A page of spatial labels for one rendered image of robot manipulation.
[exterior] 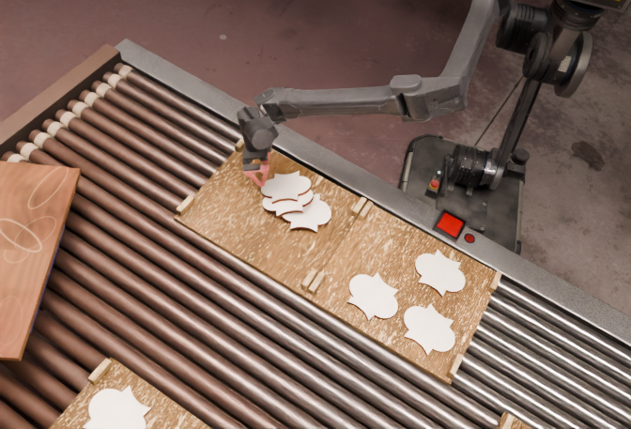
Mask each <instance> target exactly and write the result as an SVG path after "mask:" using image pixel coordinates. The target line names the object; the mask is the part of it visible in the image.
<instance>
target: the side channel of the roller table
mask: <svg viewBox="0 0 631 429"><path fill-rule="evenodd" d="M118 63H122V59H121V54H120V51H119V50H117V49H115V48H113V47H112V46H110V45H108V44H105V45H103V46H102V47H101V48H99V49H98V50H97V51H95V52H94V53H93V54H91V55H90V56H89V57H88V58H87V59H86V60H84V61H83V62H82V63H80V64H79V65H78V66H76V67H75V68H74V69H72V70H71V71H69V72H68V73H67V74H65V75H64V76H63V77H61V78H60V79H59V80H57V81H56V82H55V83H53V84H52V85H50V86H49V87H48V88H47V89H45V90H44V91H43V92H41V93H40V94H39V95H37V96H36V97H35V98H33V99H32V100H30V101H29V102H28V103H26V104H25V105H24V106H23V107H22V108H21V109H19V110H18V111H17V112H15V113H14V114H13V115H11V116H10V117H9V118H7V119H6V120H5V121H3V122H2V123H1V124H0V160H1V158H2V156H3V154H4V153H6V152H7V151H12V152H14V153H15V154H18V153H17V152H16V151H15V146H16V145H17V143H18V142H20V141H21V140H25V141H27V142H28V143H31V142H30V141H29V139H28V137H29V134H30V133H31V131H33V130H40V131H42V132H44V131H43V130H42V124H43V123H44V121H45V120H47V119H52V120H53V121H55V119H54V116H55V114H56V112H57V111H58V110H60V109H64V110H66V111H68V109H67V107H68V104H69V102H70V101H71V100H78V101H80V100H79V97H80V94H81V93H82V92H83V91H84V90H89V91H90V92H92V91H91V85H92V84H93V83H94V82H96V81H101V82H102V83H103V81H102V77H103V75H104V74H105V73H106V72H108V71H111V72H112V73H114V67H115V65H116V64H118ZM55 122H57V121H55Z"/></svg>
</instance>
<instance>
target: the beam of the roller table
mask: <svg viewBox="0 0 631 429"><path fill-rule="evenodd" d="M115 49H117V50H119V51H120V54H121V59H122V64H124V65H125V66H126V65H127V66H129V67H131V68H133V69H135V71H137V72H138V73H140V74H142V75H144V76H146V77H147V78H148V79H150V80H152V81H153V82H155V83H157V84H159V85H161V86H163V87H165V88H166V89H168V90H170V91H172V92H174V93H175V94H177V95H179V96H181V97H182V98H183V99H185V100H187V101H189V102H191V103H193V104H195V105H196V106H198V107H200V108H202V109H203V110H205V111H207V112H209V113H210V114H212V115H215V116H217V117H218V118H220V119H221V120H223V121H224V122H226V123H228V124H230V125H231V126H233V127H235V128H237V129H238V130H240V126H239V121H238V117H237V113H238V111H239V110H240V109H242V108H244V106H246V107H248V105H246V104H245V103H243V102H241V101H239V100H237V99H235V98H233V97H231V96H229V95H228V94H226V93H224V92H223V91H221V90H220V89H218V88H216V87H214V86H212V85H211V84H208V83H206V82H204V81H202V80H201V79H199V78H197V77H195V76H193V75H192V74H190V73H189V72H187V71H185V70H184V69H181V68H179V67H177V66H176V65H174V64H172V63H170V62H168V61H166V60H165V59H163V58H161V57H159V56H157V55H156V54H154V53H152V52H150V51H149V50H147V49H145V48H143V47H141V46H140V45H138V44H136V43H134V42H132V41H130V40H129V39H127V38H125V39H124V40H123V41H121V42H120V43H119V44H117V45H116V46H115ZM274 127H275V129H276V130H277V131H278V133H279V136H278V137H277V138H276V139H274V141H273V143H272V147H271V148H273V149H274V150H276V151H278V152H280V153H281V154H283V155H285V156H287V157H288V158H289V159H291V160H293V161H295V162H297V163H299V164H301V165H302V166H304V167H306V168H308V169H309V170H311V171H313V172H315V173H317V174H318V175H320V176H323V177H324V178H326V179H327V180H329V181H331V182H332V183H334V184H336V185H338V186H340V187H342V188H343V189H345V190H347V191H349V192H352V193H353V194H355V195H357V196H359V197H360V198H362V197H364V198H366V199H367V200H366V201H367V202H368V201H371V202H372V203H373V205H374V206H376V207H379V208H381V209H382V210H384V211H386V212H388V213H390V214H392V215H393V216H394V217H396V218H398V219H400V220H402V221H403V222H406V223H408V224H410V225H412V226H413V227H415V228H417V229H419V230H421V231H422V232H424V233H426V234H427V235H429V236H431V237H433V238H435V239H437V240H439V241H441V242H442V243H444V244H446V245H448V246H450V247H452V248H453V249H455V250H457V251H459V252H461V253H462V254H464V255H466V256H468V257H470V258H471V259H473V260H475V261H477V262H479V263H481V264H482V265H484V266H486V267H488V268H491V269H492V270H494V271H496V272H497V271H499V272H500V273H502V274H501V278H502V279H503V280H505V281H507V282H509V283H511V284H513V285H515V286H516V287H518V288H520V289H522V290H523V291H525V292H527V293H529V294H530V295H532V296H534V297H536V298H538V299H540V300H541V301H543V302H544V303H546V304H548V305H550V306H551V307H553V308H555V309H557V310H559V311H560V312H562V313H564V314H566V315H568V316H570V317H572V318H573V319H575V320H576V321H578V322H579V323H581V324H583V325H585V326H587V327H588V328H590V329H593V330H594V331H596V332H598V333H600V334H601V335H603V336H605V337H607V338H609V339H610V340H611V341H613V342H615V343H616V344H618V345H621V346H622V347H624V348H626V349H628V350H629V351H631V317H630V316H629V315H627V314H624V313H622V312H620V311H619V310H617V309H615V308H613V307H611V306H610V305H608V304H606V303H605V302H603V301H602V300H600V299H597V298H595V297H594V296H592V295H590V294H588V293H586V292H584V291H583V290H581V289H579V288H577V287H575V286H574V285H572V284H570V283H568V282H567V281H565V280H563V279H561V278H559V277H558V276H556V275H554V274H552V273H550V272H549V271H547V270H545V269H543V268H540V267H539V266H537V265H535V264H533V263H532V262H531V261H529V260H527V259H525V258H523V257H522V256H520V255H518V254H516V253H514V252H512V251H510V250H508V249H506V248H504V247H503V246H501V245H500V244H498V243H496V242H495V241H493V240H491V239H489V238H487V237H485V236H483V235H481V234H479V233H478V232H476V231H474V230H472V229H470V228H468V227H467V226H465V228H464V229H463V231H462V233H461V235H460V236H459V238H458V240H457V242H453V241H451V240H449V239H448V238H446V237H444V236H442V235H441V234H439V233H437V232H435V231H433V230H432V228H433V226H434V224H435V222H436V221H437V219H438V217H439V215H440V213H441V212H440V211H438V210H436V209H434V208H432V207H431V206H429V205H427V204H425V203H424V202H422V201H420V200H418V199H416V198H415V197H413V196H411V195H409V194H407V193H406V192H403V191H401V190H399V189H398V188H396V187H394V186H393V185H391V184H389V183H388V182H386V181H384V180H382V179H380V178H379V177H377V176H374V175H372V174H371V173H369V172H367V171H365V170H363V169H362V168H361V167H359V166H357V165H355V164H353V163H352V162H350V161H347V160H345V159H344V158H342V157H340V156H338V155H336V154H335V153H333V152H331V151H329V150H328V149H327V148H325V147H323V146H320V145H318V144H317V143H315V142H313V141H311V140H309V139H308V138H306V137H304V136H302V135H300V134H299V133H297V132H295V131H293V130H292V129H290V128H288V127H286V126H284V125H282V124H281V123H280V124H278V125H277V124H275V125H274ZM466 234H472V235H474V237H475V241H474V242H473V243H467V241H466V240H464V235H466Z"/></svg>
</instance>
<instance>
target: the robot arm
mask: <svg viewBox="0 0 631 429"><path fill-rule="evenodd" d="M510 7H511V5H510V0H472V1H471V5H470V10H469V14H468V17H467V19H466V20H465V23H464V25H463V27H462V30H461V32H460V34H459V37H458V39H457V41H456V44H455V46H454V49H453V51H452V53H451V56H450V58H449V60H448V62H447V65H446V67H445V69H444V71H443V72H442V73H441V75H440V76H439V77H432V78H421V76H420V75H417V74H411V75H396V76H394V77H393V78H392V80H391V83H390V85H385V86H375V87H356V88H338V89H319V90H300V89H297V88H285V87H272V88H269V89H267V90H265V91H264V92H262V93H261V94H259V95H257V96H256V97H254V101H255V103H256V105H257V107H258V108H259V110H260V112H261V113H262V115H263V116H262V117H261V116H260V113H259V110H258V108H256V107H253V106H248V107H246V106H244V108H242V109H240V110H239V111H238V113H237V117H238V121H239V126H240V130H241V134H242V137H243V141H244V149H243V154H242V163H243V166H242V171H243V174H245V175H246V176H248V177H249V178H250V179H252V180H253V181H254V182H255V183H256V184H257V185H258V186H259V187H264V186H265V183H266V179H267V175H268V172H269V165H260V163H257V164H251V163H252V162H253V160H260V161H262V163H268V162H269V155H270V152H271V147H272V143H273V141H274V139H276V138H277V137H278V136H279V133H278V131H277V130H276V129H275V127H274V125H275V124H277V125H278V124H280V123H281V122H287V121H288V119H297V118H299V117H303V116H312V115H395V116H401V118H402V121H403V123H406V122H425V121H428V120H429V119H430V118H432V117H436V116H440V115H447V114H450V113H454V112H459V111H463V110H465V109H466V107H467V105H468V101H467V98H466V96H467V94H468V90H469V82H470V79H471V76H472V74H473V72H474V70H475V67H476V65H477V62H478V60H479V57H480V54H481V52H482V49H483V48H484V45H485V41H486V39H487V36H488V34H489V31H490V29H491V26H492V24H495V23H498V20H499V18H500V17H501V16H503V15H504V14H506V13H507V12H508V11H509V10H510ZM435 99H436V100H435ZM261 105H262V106H263V107H262V106H261ZM263 108H264V109H263ZM254 172H261V174H264V175H263V178H262V181H261V182H260V181H259V180H258V179H257V178H256V177H255V175H254V174H253V173H254Z"/></svg>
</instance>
